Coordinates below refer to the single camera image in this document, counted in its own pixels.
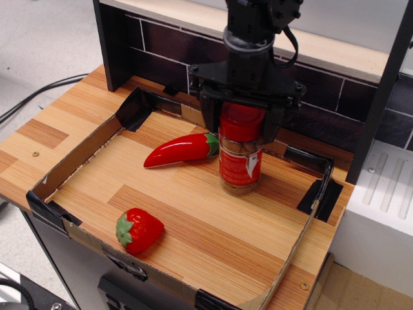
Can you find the red-capped basil spice bottle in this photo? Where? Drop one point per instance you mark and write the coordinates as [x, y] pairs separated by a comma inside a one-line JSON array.
[[241, 148]]

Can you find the red toy chili pepper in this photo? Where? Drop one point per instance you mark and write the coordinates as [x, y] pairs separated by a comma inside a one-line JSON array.
[[185, 148]]

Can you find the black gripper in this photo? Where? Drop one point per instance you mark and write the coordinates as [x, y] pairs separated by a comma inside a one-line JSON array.
[[254, 81]]

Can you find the light wooden shelf board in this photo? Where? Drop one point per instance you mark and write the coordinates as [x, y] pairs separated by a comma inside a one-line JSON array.
[[316, 51]]

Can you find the dark brick-pattern back panel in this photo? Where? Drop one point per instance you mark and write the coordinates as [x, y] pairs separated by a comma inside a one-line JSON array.
[[335, 105]]

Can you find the red toy strawberry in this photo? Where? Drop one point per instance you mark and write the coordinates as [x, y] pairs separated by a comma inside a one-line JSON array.
[[137, 230]]

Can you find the white sink drainboard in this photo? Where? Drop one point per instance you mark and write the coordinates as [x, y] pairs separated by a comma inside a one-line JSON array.
[[374, 238]]

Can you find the cardboard fence with black tape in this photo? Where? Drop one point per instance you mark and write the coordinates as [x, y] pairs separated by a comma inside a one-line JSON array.
[[261, 250]]

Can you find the black device at bottom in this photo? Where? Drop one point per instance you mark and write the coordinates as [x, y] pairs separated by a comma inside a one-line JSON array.
[[119, 294]]

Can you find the black cabinet under table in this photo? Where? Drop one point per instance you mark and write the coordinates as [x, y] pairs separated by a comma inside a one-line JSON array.
[[80, 267]]

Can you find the black vertical post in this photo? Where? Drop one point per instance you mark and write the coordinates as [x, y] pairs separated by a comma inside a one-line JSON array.
[[390, 74]]

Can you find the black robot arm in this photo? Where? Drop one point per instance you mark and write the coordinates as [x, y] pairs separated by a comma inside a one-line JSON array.
[[253, 25]]

